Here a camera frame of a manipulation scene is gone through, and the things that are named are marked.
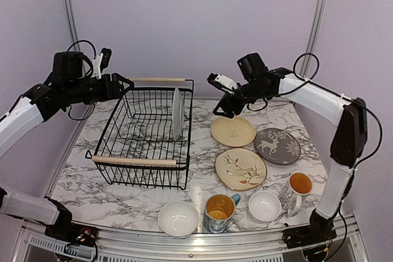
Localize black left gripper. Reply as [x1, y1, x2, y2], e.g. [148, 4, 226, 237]
[63, 71, 134, 104]

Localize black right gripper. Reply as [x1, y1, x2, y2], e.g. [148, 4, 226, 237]
[213, 80, 269, 118]

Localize pale yellow round plate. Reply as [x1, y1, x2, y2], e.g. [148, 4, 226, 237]
[211, 117, 256, 147]

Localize red and teal plate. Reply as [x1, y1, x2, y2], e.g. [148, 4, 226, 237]
[172, 88, 184, 141]

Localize black wire dish rack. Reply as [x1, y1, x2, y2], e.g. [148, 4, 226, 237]
[85, 79, 194, 190]

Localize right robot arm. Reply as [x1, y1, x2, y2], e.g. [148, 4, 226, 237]
[207, 53, 368, 242]

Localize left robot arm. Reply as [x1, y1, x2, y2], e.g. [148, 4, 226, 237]
[1, 48, 134, 241]

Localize cream bird pattern plate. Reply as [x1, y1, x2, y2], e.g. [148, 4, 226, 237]
[214, 148, 267, 191]

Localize grey reindeer plate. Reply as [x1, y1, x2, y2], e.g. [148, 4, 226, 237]
[254, 128, 301, 166]

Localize small white bowl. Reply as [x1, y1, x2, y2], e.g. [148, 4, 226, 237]
[248, 191, 281, 222]

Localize white patterned mug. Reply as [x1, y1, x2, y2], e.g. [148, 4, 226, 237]
[279, 172, 313, 217]

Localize large white bowl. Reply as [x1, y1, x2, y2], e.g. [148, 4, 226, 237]
[157, 201, 200, 238]

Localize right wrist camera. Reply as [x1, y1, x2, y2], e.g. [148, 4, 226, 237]
[207, 73, 239, 94]

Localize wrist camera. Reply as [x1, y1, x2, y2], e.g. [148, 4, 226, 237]
[207, 73, 239, 94]
[92, 48, 112, 79]

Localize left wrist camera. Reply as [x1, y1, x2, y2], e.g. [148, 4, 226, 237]
[92, 48, 112, 79]

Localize blue handled mug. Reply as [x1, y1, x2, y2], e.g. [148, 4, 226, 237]
[203, 193, 241, 234]

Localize left aluminium frame post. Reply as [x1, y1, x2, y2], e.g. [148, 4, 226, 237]
[63, 0, 79, 42]

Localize aluminium frame post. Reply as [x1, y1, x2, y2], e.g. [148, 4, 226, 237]
[303, 0, 332, 56]
[63, 0, 79, 42]

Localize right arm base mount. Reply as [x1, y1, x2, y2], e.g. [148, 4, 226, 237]
[282, 225, 337, 249]

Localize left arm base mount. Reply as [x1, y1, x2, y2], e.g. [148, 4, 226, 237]
[44, 223, 98, 247]

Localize right aluminium frame post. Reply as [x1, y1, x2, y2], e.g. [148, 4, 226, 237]
[303, 0, 332, 56]

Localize aluminium front rail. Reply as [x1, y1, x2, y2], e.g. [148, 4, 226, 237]
[11, 215, 368, 261]

